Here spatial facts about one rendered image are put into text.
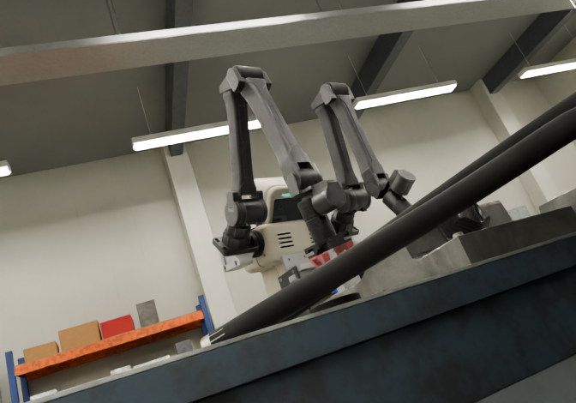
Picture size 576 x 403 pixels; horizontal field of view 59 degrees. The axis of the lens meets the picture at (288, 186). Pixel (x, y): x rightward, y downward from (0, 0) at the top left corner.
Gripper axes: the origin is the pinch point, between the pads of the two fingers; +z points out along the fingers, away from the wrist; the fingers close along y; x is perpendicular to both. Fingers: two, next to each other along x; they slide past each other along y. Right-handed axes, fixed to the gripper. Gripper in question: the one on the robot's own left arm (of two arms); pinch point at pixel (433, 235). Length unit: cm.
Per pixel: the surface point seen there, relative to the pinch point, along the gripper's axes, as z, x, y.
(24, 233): -468, 382, 1
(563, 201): 28.6, -34.8, -15.2
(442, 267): 33, -29, -57
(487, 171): 38, -52, -73
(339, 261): 35, -38, -85
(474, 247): 35, -35, -57
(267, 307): 34, -32, -92
